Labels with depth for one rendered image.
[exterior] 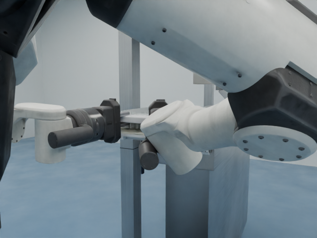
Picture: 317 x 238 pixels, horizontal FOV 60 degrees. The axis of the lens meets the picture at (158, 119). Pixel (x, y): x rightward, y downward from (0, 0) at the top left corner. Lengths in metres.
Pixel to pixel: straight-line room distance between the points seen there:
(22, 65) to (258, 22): 0.26
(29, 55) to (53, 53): 6.15
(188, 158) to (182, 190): 0.74
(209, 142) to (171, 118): 0.07
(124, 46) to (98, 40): 4.61
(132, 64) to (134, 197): 0.51
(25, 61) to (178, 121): 0.23
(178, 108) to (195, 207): 0.84
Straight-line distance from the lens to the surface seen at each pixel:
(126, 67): 1.04
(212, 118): 0.38
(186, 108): 0.45
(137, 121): 0.77
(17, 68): 0.36
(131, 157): 1.07
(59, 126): 0.63
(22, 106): 0.65
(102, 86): 5.54
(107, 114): 0.73
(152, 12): 0.20
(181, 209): 1.27
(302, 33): 0.25
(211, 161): 1.05
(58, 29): 6.43
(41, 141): 0.64
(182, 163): 0.51
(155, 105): 0.69
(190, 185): 1.22
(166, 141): 0.49
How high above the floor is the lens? 1.11
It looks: 7 degrees down
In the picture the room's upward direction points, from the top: straight up
